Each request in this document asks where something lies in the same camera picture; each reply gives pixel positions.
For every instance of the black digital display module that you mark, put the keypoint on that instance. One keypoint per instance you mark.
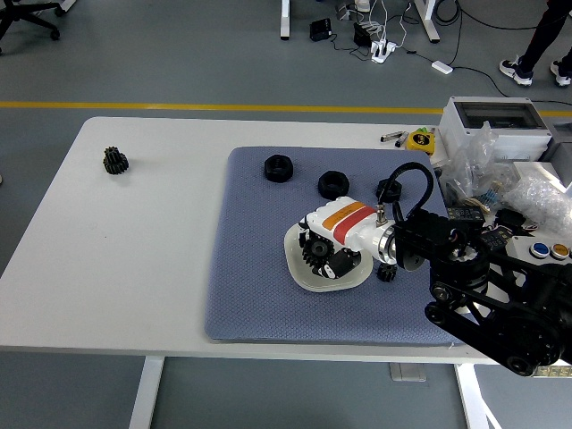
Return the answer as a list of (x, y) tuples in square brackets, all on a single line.
[(465, 213)]

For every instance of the white desk leg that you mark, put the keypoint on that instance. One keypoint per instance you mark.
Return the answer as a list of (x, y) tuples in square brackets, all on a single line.
[(428, 20), (285, 20)]

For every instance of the medium black hex nut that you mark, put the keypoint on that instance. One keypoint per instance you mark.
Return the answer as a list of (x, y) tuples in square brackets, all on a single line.
[(330, 190)]

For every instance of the white square dish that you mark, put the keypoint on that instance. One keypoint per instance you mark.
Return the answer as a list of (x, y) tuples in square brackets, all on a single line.
[(322, 286)]

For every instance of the white table leg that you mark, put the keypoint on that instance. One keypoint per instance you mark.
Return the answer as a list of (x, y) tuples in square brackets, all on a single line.
[(145, 393), (476, 397)]

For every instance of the bubble wrap sheet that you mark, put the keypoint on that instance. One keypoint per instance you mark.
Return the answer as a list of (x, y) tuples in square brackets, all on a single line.
[(540, 196)]

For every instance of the black silver marker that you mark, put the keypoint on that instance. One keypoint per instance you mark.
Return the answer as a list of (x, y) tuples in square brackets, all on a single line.
[(401, 139), (391, 136)]

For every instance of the small black hex nut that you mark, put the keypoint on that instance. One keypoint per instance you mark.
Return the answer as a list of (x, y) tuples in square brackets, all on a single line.
[(395, 194)]

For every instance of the grey table control bracket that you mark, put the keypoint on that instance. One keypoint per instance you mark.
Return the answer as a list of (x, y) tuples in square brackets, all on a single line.
[(406, 372)]

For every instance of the white push-button control box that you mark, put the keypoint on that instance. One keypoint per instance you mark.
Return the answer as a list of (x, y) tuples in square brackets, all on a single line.
[(540, 249)]

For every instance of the black adapter block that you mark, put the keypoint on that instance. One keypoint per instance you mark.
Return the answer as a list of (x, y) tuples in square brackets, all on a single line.
[(509, 218)]

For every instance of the grey electrical enclosure box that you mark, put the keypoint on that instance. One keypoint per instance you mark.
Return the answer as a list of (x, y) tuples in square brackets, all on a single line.
[(487, 125)]

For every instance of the large black hex nut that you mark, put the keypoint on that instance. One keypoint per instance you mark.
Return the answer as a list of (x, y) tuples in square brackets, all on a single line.
[(286, 173)]

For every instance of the yellow tape measure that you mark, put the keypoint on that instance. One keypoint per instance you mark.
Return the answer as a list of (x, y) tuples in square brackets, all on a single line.
[(420, 140)]

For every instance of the person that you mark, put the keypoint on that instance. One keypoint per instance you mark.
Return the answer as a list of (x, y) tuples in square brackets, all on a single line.
[(543, 36)]

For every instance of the black box on floor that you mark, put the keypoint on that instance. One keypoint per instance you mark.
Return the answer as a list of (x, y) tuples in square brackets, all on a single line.
[(321, 30)]

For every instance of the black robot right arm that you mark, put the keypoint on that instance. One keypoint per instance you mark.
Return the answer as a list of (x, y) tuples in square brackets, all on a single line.
[(447, 232)]

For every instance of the small black gear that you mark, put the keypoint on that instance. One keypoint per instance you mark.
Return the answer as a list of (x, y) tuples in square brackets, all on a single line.
[(386, 275)]

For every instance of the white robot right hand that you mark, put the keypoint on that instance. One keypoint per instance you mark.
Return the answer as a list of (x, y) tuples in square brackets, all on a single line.
[(348, 219)]

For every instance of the black office chair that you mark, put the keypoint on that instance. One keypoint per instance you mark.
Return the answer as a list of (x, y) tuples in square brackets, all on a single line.
[(27, 15)]

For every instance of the white power strip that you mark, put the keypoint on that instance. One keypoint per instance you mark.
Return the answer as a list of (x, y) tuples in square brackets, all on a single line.
[(383, 50)]

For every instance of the blue-grey textured mat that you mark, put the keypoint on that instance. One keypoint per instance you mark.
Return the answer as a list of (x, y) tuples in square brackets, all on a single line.
[(250, 290)]

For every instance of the clear plastic bag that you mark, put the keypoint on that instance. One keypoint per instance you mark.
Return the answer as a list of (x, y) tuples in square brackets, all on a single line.
[(473, 170)]

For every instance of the white power adapter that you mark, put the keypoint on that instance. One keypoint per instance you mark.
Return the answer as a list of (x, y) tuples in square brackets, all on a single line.
[(442, 67)]

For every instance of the white open box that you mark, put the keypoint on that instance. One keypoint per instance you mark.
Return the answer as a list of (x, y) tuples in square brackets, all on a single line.
[(558, 170)]

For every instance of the large black gear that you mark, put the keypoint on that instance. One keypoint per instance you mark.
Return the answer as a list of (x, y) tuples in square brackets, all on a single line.
[(318, 250)]

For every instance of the black stepped double gear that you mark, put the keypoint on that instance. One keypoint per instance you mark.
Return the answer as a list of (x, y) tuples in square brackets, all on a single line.
[(115, 163)]

